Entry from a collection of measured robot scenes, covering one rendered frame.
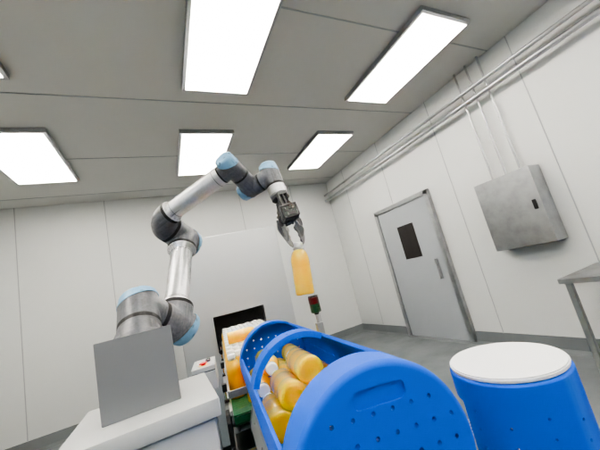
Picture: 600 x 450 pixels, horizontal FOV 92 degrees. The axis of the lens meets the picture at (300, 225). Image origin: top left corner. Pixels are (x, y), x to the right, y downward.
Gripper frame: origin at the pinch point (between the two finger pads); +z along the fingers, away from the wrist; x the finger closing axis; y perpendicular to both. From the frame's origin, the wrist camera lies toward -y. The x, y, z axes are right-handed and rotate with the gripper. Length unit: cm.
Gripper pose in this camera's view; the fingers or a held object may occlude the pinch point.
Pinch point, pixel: (296, 243)
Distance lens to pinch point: 112.2
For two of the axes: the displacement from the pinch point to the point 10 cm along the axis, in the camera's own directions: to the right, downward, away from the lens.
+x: 9.2, -2.8, 2.9
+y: 1.7, -3.8, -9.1
